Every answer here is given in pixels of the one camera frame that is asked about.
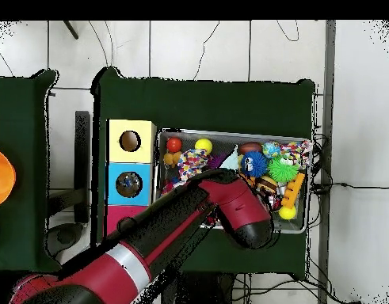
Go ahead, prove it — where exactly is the mint green cloth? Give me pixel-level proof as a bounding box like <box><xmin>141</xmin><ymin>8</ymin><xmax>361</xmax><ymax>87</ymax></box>
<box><xmin>219</xmin><ymin>148</ymin><xmax>240</xmax><ymax>170</ymax></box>

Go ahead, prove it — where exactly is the crushed clear plastic bottle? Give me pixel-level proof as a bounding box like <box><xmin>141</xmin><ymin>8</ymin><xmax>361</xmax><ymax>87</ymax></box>
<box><xmin>116</xmin><ymin>172</ymin><xmax>142</xmax><ymax>197</ymax></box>

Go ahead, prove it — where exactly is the orange ladder-shaped block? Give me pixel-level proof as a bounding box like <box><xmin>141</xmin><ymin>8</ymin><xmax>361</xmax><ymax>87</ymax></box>
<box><xmin>280</xmin><ymin>173</ymin><xmax>306</xmax><ymax>210</ymax></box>

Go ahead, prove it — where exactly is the wooden three-hole box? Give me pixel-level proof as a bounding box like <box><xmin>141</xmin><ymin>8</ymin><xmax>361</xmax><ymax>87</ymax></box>
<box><xmin>103</xmin><ymin>119</ymin><xmax>158</xmax><ymax>237</ymax></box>

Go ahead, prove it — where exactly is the purple knobbly toy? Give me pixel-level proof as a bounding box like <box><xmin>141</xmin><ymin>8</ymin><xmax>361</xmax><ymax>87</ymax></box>
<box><xmin>206</xmin><ymin>153</ymin><xmax>228</xmax><ymax>170</ymax></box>

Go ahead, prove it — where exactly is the yellow ball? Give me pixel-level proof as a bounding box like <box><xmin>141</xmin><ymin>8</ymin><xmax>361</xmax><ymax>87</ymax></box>
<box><xmin>194</xmin><ymin>138</ymin><xmax>213</xmax><ymax>155</ymax></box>
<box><xmin>278</xmin><ymin>203</ymin><xmax>297</xmax><ymax>221</ymax></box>

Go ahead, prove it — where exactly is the red orange ball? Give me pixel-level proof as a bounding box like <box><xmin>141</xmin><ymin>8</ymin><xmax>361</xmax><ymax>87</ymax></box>
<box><xmin>166</xmin><ymin>136</ymin><xmax>183</xmax><ymax>154</ymax></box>

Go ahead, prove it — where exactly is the blue spiky ball with eyes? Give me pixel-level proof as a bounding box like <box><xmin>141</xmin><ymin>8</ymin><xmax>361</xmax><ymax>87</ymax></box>
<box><xmin>239</xmin><ymin>150</ymin><xmax>269</xmax><ymax>178</ymax></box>

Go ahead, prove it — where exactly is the brown toy football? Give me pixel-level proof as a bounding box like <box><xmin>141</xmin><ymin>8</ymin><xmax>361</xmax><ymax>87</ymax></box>
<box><xmin>238</xmin><ymin>141</ymin><xmax>264</xmax><ymax>156</ymax></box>

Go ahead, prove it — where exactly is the globe print ball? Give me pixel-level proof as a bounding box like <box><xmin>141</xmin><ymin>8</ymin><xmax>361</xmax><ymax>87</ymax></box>
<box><xmin>262</xmin><ymin>141</ymin><xmax>282</xmax><ymax>159</ymax></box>

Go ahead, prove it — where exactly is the green spiky ball with eyes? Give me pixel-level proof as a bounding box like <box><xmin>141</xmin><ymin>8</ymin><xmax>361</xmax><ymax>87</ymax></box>
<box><xmin>267</xmin><ymin>156</ymin><xmax>300</xmax><ymax>184</ymax></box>

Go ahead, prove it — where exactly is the black panel stand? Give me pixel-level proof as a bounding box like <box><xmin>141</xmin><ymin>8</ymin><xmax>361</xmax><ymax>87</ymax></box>
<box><xmin>74</xmin><ymin>110</ymin><xmax>91</xmax><ymax>224</ymax></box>

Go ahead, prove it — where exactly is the dark green side tablecloth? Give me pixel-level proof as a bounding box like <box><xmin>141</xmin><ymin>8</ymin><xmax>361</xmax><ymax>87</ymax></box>
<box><xmin>0</xmin><ymin>68</ymin><xmax>65</xmax><ymax>274</ymax></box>

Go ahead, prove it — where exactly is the orange bowl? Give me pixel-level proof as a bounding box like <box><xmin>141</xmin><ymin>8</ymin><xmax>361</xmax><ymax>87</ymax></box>
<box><xmin>0</xmin><ymin>146</ymin><xmax>17</xmax><ymax>209</ymax></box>

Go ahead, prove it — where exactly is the wire mesh bin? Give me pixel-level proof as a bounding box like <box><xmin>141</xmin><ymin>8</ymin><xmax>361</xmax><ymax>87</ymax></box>
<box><xmin>151</xmin><ymin>127</ymin><xmax>314</xmax><ymax>235</ymax></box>

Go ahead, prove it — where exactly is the long black floor cable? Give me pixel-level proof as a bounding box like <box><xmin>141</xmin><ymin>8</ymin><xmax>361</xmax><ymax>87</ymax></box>
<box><xmin>311</xmin><ymin>181</ymin><xmax>389</xmax><ymax>195</ymax></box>

